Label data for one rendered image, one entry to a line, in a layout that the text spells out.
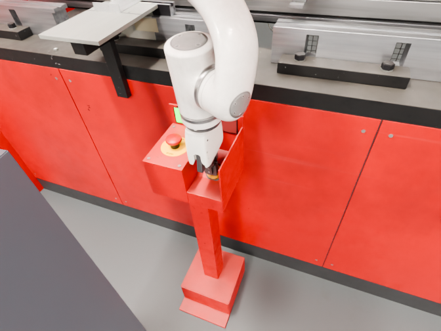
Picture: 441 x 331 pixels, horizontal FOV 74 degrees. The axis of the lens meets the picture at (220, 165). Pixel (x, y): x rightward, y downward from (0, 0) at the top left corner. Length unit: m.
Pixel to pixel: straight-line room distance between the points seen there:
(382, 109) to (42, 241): 0.72
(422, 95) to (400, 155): 0.15
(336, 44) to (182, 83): 0.44
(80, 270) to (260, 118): 0.56
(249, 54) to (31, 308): 0.53
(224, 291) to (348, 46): 0.92
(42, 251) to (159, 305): 0.85
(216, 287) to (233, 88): 0.91
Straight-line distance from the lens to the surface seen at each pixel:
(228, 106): 0.46
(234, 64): 0.43
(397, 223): 1.03
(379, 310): 1.42
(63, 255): 0.63
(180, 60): 0.48
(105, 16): 0.92
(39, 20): 1.28
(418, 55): 0.83
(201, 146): 0.58
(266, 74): 0.80
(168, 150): 0.72
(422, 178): 0.89
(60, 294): 0.66
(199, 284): 1.23
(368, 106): 0.75
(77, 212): 1.78
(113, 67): 0.93
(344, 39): 0.81
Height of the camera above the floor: 1.25
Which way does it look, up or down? 45 degrees down
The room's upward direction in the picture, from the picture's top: 5 degrees counter-clockwise
